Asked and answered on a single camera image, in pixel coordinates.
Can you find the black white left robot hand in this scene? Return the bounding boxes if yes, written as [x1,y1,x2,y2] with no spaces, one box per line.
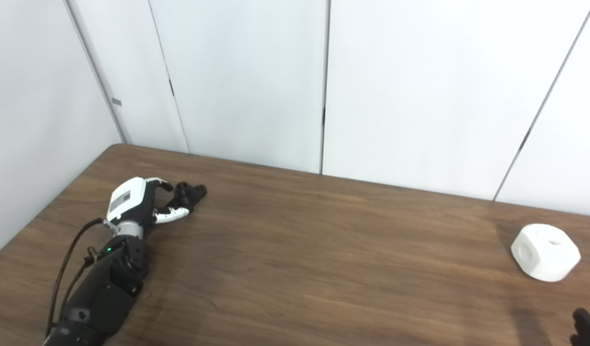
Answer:
[105,176,191,228]

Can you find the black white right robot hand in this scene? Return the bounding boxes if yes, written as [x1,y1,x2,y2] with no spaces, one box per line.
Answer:
[569,308,590,346]

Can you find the black flanged holder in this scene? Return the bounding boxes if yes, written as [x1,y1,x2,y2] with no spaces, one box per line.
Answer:
[172,182,208,212]

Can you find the round white plastic piece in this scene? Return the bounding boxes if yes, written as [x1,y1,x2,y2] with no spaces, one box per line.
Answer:
[511,223,581,283]

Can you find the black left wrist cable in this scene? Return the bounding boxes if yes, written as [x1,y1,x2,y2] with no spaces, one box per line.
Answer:
[45,217,107,338]

